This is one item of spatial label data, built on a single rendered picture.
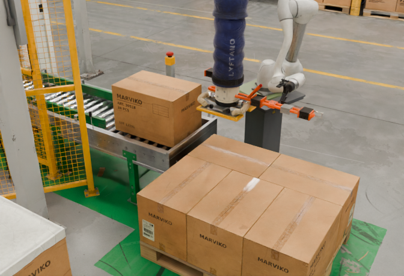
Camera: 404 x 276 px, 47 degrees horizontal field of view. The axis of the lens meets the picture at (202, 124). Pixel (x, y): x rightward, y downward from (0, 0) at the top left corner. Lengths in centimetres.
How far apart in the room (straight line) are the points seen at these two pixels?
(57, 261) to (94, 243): 143
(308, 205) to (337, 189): 29
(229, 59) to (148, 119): 89
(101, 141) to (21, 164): 75
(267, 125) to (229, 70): 106
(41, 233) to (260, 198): 149
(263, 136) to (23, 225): 244
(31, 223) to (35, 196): 137
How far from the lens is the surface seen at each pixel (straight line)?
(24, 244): 214
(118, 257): 349
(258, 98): 322
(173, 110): 345
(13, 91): 321
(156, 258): 338
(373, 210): 410
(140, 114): 368
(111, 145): 381
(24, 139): 336
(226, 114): 324
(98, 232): 373
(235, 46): 311
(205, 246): 300
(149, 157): 357
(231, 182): 322
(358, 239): 377
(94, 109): 437
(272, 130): 416
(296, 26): 381
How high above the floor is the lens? 235
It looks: 27 degrees down
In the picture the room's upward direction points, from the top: straight up
